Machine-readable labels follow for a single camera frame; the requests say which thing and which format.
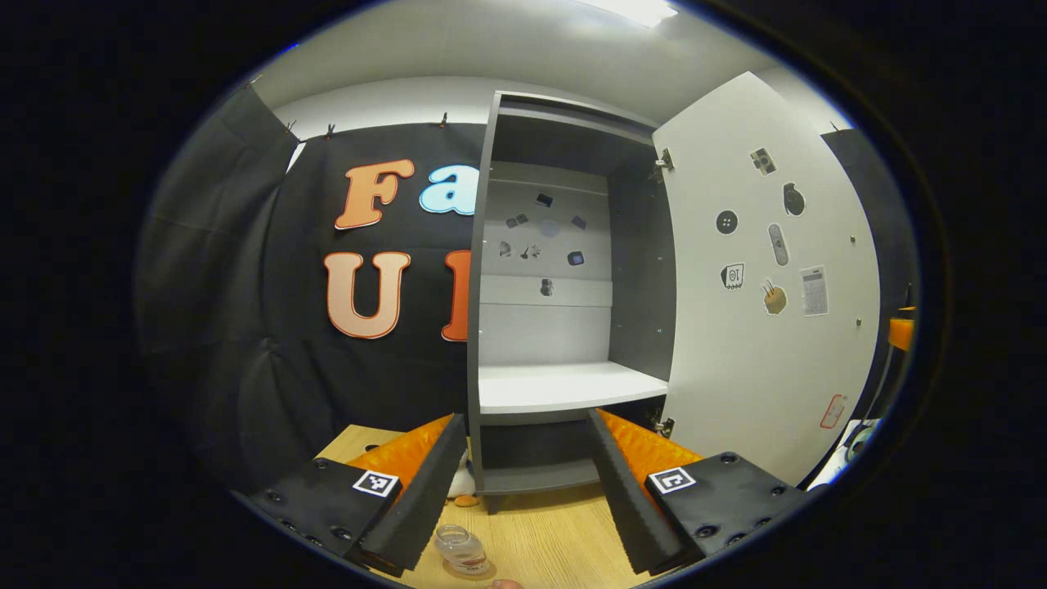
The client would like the clear bottle with red label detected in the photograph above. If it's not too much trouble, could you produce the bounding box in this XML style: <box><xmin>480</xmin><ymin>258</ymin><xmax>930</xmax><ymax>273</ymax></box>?
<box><xmin>434</xmin><ymin>524</ymin><xmax>494</xmax><ymax>578</ymax></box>

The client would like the small white orange toy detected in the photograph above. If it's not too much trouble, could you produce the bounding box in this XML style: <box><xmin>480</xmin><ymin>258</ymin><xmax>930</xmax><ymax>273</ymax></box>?
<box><xmin>447</xmin><ymin>456</ymin><xmax>480</xmax><ymax>509</ymax></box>

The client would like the white cabinet shelf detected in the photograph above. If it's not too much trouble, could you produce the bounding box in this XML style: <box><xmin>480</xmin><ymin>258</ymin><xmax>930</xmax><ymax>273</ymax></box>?
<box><xmin>479</xmin><ymin>361</ymin><xmax>669</xmax><ymax>416</ymax></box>

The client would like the white cabinet door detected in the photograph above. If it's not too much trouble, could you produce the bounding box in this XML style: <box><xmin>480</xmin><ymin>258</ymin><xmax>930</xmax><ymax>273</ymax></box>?
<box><xmin>651</xmin><ymin>72</ymin><xmax>882</xmax><ymax>487</ymax></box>

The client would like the white surface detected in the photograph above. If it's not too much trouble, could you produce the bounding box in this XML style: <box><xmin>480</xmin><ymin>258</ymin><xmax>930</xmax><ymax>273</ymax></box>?
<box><xmin>808</xmin><ymin>418</ymin><xmax>883</xmax><ymax>492</ymax></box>

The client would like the black backdrop cloth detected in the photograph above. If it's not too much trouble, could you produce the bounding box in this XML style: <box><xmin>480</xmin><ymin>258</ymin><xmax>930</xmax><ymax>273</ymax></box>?
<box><xmin>135</xmin><ymin>82</ymin><xmax>921</xmax><ymax>492</ymax></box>

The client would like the thin black cable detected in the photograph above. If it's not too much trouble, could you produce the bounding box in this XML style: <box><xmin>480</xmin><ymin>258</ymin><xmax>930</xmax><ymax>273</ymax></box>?
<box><xmin>861</xmin><ymin>348</ymin><xmax>897</xmax><ymax>428</ymax></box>

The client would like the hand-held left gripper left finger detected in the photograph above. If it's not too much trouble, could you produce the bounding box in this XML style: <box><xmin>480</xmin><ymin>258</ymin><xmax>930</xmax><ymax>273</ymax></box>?
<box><xmin>245</xmin><ymin>413</ymin><xmax>467</xmax><ymax>578</ymax></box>

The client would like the grey cabinet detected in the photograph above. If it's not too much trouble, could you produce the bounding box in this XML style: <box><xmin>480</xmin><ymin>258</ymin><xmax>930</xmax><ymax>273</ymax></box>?
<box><xmin>466</xmin><ymin>90</ymin><xmax>678</xmax><ymax>515</ymax></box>

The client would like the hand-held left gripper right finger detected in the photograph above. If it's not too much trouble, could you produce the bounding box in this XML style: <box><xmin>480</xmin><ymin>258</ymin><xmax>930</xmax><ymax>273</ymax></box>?
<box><xmin>586</xmin><ymin>407</ymin><xmax>807</xmax><ymax>578</ymax></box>

